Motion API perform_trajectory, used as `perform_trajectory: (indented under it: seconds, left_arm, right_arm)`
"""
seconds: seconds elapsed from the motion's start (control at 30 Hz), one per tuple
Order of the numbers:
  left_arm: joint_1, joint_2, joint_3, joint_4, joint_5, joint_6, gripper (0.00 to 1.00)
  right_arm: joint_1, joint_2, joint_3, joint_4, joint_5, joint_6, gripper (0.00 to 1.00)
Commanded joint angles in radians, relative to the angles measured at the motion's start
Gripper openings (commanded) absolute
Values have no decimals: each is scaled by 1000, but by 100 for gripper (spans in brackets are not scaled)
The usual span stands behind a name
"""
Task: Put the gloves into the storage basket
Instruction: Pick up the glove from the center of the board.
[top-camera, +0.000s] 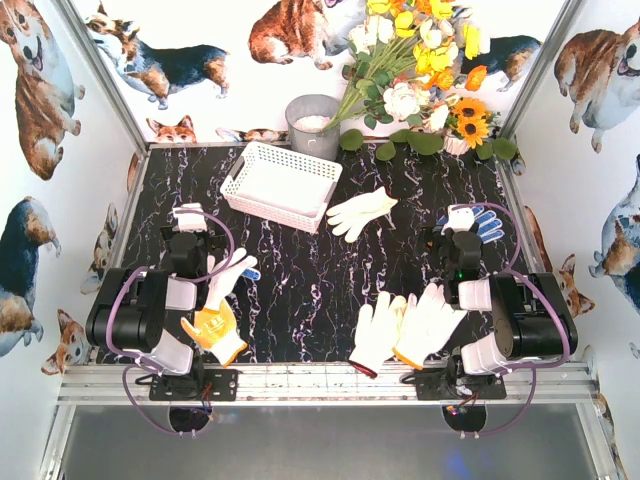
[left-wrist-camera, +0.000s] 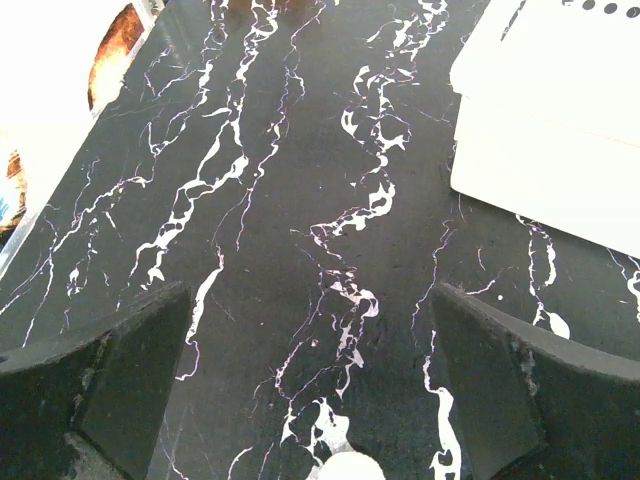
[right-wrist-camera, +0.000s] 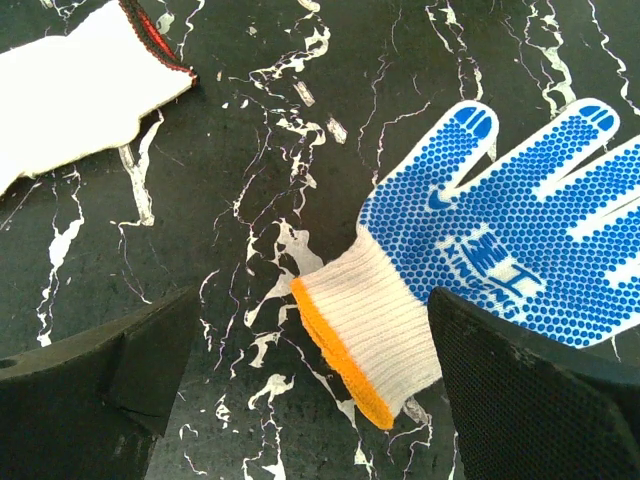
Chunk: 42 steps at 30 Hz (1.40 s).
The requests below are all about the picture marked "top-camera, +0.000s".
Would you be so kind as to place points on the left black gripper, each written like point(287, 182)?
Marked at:
point(167, 233)

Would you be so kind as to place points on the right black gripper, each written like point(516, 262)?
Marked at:
point(432, 237)

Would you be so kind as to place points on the white glove orange cuff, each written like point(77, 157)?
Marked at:
point(427, 325)

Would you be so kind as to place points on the yellow coated work glove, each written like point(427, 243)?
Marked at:
point(215, 331)

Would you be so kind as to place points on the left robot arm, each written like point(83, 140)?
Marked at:
point(128, 314)

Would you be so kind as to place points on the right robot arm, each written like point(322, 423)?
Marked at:
point(532, 325)

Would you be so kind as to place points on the white plastic storage basket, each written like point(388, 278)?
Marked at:
point(280, 185)

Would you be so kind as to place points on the blue dotted work glove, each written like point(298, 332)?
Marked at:
point(489, 225)

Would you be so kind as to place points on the white glove blue finger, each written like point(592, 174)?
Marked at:
point(223, 283)

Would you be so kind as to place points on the cream glove red cuff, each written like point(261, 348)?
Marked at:
point(377, 333)

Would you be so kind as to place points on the cream knit glove pair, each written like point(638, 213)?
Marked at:
point(349, 218)

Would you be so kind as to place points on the small sunflower pot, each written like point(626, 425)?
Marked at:
point(471, 125)

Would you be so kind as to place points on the grey metal bucket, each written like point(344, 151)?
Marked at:
point(311, 131)

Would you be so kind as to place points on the artificial flower bouquet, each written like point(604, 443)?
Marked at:
point(406, 63)

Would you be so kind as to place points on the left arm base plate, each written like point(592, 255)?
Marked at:
point(211, 384)

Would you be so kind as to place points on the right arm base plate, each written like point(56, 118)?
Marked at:
point(438, 385)

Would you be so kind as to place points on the aluminium front rail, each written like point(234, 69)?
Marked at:
point(317, 384)

